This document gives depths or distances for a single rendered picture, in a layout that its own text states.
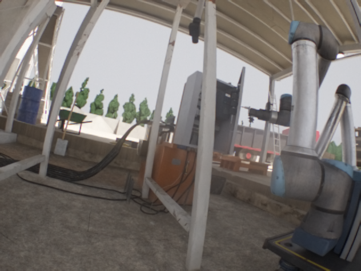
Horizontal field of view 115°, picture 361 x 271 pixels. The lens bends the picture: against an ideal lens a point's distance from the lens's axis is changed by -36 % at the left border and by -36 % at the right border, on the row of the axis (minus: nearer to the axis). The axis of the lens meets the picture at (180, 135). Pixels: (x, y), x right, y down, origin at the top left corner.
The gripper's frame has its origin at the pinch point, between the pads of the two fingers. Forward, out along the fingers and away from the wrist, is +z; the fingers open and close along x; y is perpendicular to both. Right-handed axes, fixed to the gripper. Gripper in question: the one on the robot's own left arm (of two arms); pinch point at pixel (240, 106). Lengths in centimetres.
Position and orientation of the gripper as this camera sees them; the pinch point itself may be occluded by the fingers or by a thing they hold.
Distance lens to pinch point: 120.4
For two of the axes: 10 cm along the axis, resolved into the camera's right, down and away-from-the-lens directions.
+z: -9.6, -1.9, 2.0
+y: -2.1, 9.8, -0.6
